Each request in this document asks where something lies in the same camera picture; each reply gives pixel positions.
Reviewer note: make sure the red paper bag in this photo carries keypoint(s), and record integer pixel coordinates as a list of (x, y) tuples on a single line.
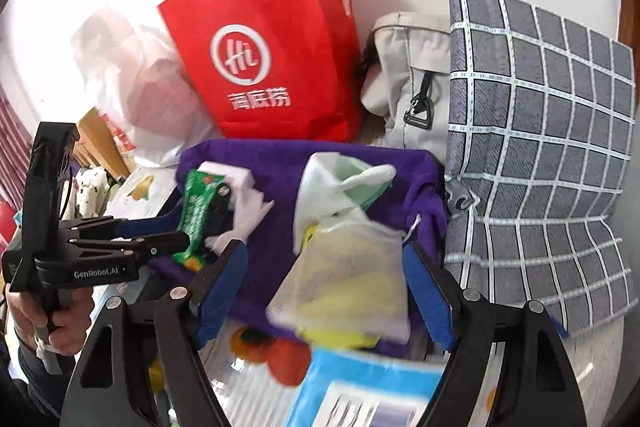
[(280, 57)]

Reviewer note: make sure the cardboard box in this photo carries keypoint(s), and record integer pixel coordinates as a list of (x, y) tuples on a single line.
[(95, 132)]

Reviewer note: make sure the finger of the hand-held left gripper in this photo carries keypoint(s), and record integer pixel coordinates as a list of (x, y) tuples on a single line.
[(150, 248), (150, 221)]

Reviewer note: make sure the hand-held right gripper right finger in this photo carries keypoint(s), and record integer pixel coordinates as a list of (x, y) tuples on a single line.
[(425, 292)]

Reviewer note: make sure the white glove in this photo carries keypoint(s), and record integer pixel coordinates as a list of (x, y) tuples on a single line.
[(320, 187)]

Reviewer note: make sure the person's left hand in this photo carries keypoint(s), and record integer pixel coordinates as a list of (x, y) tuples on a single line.
[(75, 314)]

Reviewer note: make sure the white sponge block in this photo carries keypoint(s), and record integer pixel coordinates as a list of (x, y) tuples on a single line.
[(235, 174)]

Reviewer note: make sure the wooden headboard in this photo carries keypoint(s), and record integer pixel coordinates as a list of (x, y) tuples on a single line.
[(631, 32)]

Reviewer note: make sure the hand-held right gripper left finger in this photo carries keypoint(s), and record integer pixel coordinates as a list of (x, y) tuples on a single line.
[(225, 287)]

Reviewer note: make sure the grey canvas bag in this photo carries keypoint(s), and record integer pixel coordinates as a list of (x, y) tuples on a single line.
[(400, 57)]

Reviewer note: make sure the person's left forearm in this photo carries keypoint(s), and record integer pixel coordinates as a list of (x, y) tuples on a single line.
[(35, 382)]

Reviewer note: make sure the white crumpled tissue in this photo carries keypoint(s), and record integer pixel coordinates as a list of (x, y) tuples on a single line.
[(250, 212)]

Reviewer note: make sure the green snack packet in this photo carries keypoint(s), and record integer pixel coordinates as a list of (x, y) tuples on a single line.
[(197, 212)]

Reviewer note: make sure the red striped cloth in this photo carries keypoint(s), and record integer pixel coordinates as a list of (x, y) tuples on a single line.
[(12, 147)]

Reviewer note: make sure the grey checked cushion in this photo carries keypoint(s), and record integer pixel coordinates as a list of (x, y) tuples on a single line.
[(540, 157)]

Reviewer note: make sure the purple towel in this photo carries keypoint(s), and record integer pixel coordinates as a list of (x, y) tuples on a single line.
[(280, 187)]

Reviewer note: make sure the mesh bag of yellow sponges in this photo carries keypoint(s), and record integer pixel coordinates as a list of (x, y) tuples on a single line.
[(345, 277)]

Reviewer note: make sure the white plastic bag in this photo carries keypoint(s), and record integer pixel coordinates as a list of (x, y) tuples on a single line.
[(150, 117)]

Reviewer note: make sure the light green cloth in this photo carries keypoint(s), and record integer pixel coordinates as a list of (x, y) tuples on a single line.
[(367, 194)]

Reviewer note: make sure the blue and white box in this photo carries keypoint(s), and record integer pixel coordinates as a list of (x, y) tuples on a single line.
[(360, 372)]

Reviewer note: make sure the pale patterned cloth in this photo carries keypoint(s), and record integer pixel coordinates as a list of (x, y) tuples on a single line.
[(92, 192)]

